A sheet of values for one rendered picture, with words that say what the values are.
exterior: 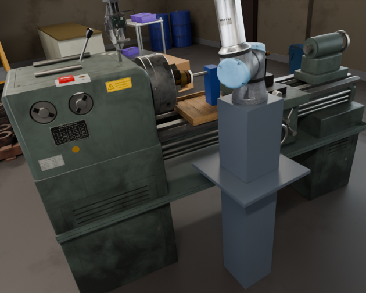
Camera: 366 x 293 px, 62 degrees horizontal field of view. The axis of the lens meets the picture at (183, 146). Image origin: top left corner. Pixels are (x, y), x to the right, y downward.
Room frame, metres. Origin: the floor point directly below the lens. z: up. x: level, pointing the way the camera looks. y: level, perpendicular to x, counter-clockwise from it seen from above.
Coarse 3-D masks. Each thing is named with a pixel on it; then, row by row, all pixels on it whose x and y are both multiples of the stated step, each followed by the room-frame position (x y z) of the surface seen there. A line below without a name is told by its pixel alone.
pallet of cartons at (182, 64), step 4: (168, 56) 4.99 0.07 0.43; (172, 56) 4.96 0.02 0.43; (168, 60) 4.73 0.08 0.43; (172, 60) 4.70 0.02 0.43; (176, 60) 4.68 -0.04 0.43; (180, 60) 4.65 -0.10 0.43; (184, 60) 4.62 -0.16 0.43; (188, 60) 4.60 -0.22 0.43; (168, 64) 4.52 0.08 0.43; (176, 64) 4.48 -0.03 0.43; (180, 64) 4.51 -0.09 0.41; (184, 64) 4.55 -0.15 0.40; (188, 64) 4.59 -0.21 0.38; (180, 68) 4.51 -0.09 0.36; (184, 68) 4.55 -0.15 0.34; (188, 68) 4.59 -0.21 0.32; (188, 84) 4.56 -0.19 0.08; (192, 84) 4.61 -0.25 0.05; (184, 88) 4.55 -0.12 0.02; (188, 88) 4.56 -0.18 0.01
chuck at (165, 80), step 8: (152, 56) 1.58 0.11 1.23; (160, 56) 1.58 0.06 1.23; (152, 64) 1.52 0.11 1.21; (160, 64) 1.53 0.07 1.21; (160, 72) 1.49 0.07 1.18; (168, 72) 1.50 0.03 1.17; (160, 80) 1.47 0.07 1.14; (168, 80) 1.48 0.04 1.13; (160, 88) 1.46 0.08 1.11; (168, 88) 1.47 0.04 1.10; (160, 96) 1.45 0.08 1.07; (168, 96) 1.47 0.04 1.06; (176, 96) 1.49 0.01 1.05; (160, 104) 1.46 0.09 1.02; (160, 112) 1.51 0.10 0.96
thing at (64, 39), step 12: (60, 24) 7.51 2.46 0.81; (72, 24) 7.27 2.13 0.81; (48, 36) 6.23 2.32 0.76; (60, 36) 5.74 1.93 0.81; (72, 36) 5.59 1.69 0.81; (84, 36) 5.64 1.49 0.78; (96, 36) 5.80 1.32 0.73; (48, 48) 6.68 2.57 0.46; (60, 48) 5.49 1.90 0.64; (72, 48) 5.58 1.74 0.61; (96, 48) 5.78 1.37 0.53
